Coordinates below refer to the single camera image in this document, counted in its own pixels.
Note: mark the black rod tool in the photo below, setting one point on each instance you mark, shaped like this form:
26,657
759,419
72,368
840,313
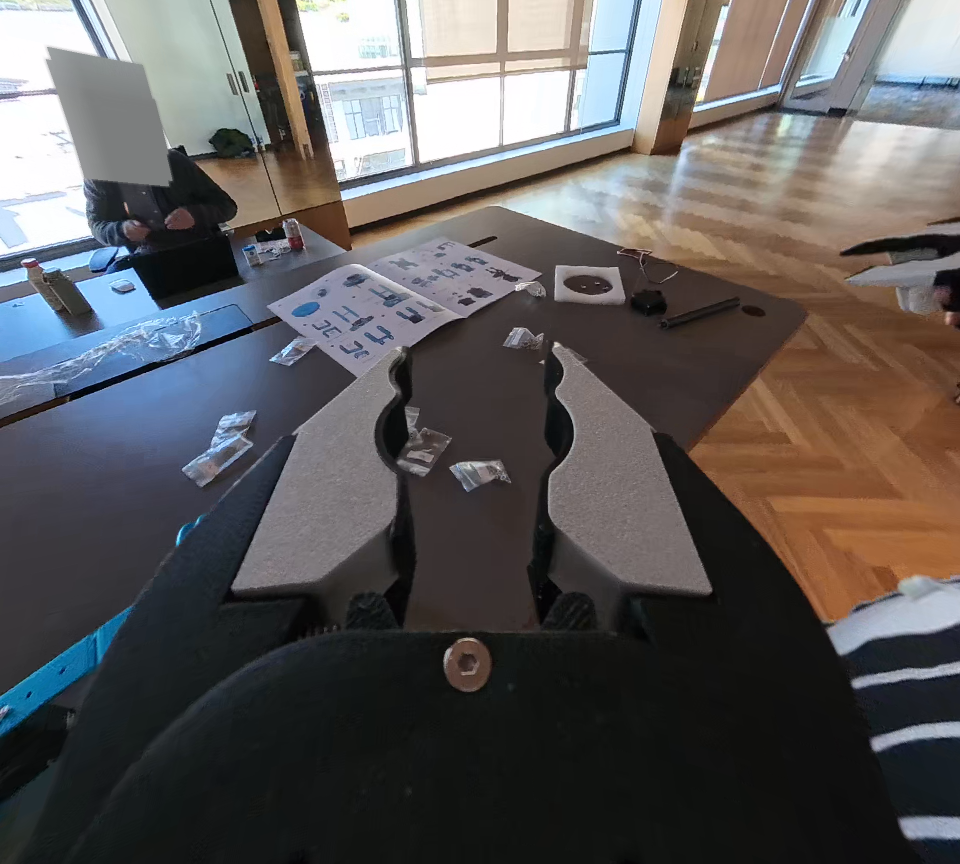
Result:
701,313

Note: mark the white pillar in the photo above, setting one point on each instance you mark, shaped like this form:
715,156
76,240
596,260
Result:
667,54

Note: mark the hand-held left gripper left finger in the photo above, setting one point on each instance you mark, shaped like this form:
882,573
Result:
315,504

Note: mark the red drink can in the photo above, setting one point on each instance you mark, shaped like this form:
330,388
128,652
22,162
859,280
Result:
293,234

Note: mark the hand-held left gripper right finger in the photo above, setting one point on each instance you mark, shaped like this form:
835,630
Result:
630,504

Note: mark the white cabinet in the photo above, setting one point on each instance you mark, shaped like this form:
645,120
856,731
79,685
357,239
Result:
202,17

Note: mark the wooden pillar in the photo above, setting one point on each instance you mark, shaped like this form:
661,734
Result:
266,17

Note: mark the dark desk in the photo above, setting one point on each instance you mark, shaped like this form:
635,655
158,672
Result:
637,369

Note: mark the black laptop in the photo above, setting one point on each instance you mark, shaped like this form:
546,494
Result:
187,268

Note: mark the clear plastic wrap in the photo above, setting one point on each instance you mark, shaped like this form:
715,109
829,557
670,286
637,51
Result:
112,354

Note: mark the small white box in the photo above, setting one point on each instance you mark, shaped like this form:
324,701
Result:
253,255

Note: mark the black office desk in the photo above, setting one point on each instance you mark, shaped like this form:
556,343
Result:
232,323
324,252

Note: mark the grey computer mouse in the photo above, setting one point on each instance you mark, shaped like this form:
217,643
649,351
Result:
122,285

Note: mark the blue toy robot arm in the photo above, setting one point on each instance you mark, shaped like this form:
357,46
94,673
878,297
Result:
45,676

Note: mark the window with beige blinds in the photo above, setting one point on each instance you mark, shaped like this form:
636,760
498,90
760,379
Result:
765,2

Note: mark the large grid window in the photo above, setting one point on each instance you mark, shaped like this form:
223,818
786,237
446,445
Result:
457,107
30,17

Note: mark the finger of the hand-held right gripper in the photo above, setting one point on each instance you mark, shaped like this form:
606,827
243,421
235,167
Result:
922,243
915,272

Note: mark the green black backpack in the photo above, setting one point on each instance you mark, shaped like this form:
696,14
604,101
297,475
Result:
231,143

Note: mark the white foam sheet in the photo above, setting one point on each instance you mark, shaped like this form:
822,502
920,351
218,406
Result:
611,287

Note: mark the printed instruction booklet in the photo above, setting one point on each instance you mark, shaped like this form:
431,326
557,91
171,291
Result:
405,294

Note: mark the glass door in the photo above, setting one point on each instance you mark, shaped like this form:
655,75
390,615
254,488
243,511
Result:
832,39

